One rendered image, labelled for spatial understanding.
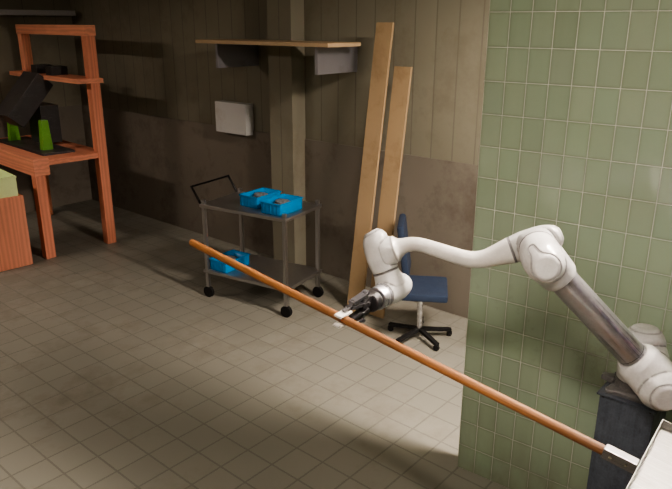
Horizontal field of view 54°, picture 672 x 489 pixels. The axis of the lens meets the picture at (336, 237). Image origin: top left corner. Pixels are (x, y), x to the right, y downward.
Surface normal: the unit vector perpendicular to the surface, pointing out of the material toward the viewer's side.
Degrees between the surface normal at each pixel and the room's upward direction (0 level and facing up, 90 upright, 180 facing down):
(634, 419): 90
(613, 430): 90
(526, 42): 90
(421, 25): 90
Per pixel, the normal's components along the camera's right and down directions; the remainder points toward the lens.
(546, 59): -0.60, 0.25
